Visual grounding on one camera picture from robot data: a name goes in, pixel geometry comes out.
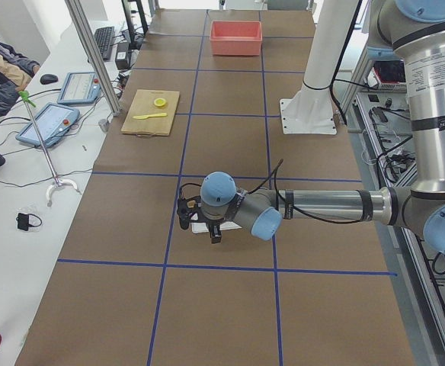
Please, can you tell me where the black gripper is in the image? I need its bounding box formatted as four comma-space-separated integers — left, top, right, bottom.
206, 220, 224, 244

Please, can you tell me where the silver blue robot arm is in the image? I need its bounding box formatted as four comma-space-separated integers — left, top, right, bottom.
194, 1, 445, 255

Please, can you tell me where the white towel rack stand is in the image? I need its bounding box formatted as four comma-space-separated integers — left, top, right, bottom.
191, 222, 241, 234

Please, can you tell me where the yellow plastic knife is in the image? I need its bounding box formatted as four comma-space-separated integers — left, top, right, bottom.
132, 112, 168, 120

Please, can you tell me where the wooden cutting board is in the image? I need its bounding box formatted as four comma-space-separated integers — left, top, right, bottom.
121, 89, 180, 136

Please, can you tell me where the yellow lemon slice toy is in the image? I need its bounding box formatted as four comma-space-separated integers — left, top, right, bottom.
153, 98, 167, 108

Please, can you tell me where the pink plastic bin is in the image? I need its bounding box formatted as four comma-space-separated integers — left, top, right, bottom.
210, 21, 263, 56

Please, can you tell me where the blue teach pendant near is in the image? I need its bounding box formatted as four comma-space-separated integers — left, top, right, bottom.
15, 102, 80, 148

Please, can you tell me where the blue teach pendant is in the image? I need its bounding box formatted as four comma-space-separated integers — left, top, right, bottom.
57, 72, 101, 106
15, 102, 80, 148

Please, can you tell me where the blue teach pendant far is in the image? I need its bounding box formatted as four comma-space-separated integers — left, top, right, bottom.
57, 72, 101, 106

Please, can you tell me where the black power adapter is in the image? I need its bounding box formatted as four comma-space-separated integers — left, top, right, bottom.
114, 42, 132, 70

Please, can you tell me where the black keyboard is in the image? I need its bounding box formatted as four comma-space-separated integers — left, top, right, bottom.
94, 26, 115, 61

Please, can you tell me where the black computer mouse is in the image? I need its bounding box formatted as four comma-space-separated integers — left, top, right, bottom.
40, 74, 59, 85

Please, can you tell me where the metal stand with green clip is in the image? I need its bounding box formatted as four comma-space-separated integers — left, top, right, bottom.
19, 90, 81, 207

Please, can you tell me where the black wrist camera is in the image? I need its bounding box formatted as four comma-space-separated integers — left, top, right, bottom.
177, 196, 204, 230

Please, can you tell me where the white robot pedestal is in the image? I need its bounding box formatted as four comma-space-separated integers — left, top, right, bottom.
280, 0, 361, 135

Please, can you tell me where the small black strap device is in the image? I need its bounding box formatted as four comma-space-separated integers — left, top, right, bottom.
16, 213, 43, 231

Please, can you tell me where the aluminium frame post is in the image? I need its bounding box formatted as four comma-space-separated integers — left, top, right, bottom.
65, 0, 121, 117

